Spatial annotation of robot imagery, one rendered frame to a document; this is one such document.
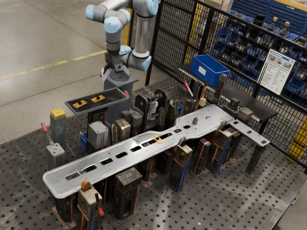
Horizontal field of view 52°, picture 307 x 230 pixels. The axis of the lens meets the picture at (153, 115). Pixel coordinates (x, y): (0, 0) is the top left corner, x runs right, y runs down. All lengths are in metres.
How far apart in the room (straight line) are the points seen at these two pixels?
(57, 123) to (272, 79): 1.58
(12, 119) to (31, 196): 1.84
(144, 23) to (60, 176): 1.04
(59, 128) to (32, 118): 1.87
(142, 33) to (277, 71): 1.05
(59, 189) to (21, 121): 2.14
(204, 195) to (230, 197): 0.17
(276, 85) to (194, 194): 1.03
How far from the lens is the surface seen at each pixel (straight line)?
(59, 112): 1.82
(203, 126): 2.16
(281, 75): 2.48
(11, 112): 3.83
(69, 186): 1.63
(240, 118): 2.37
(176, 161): 1.94
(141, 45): 2.10
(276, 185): 2.43
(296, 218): 3.34
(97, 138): 1.78
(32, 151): 2.27
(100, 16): 1.66
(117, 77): 2.26
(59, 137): 1.90
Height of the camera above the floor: 2.23
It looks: 35 degrees down
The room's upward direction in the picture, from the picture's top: 11 degrees clockwise
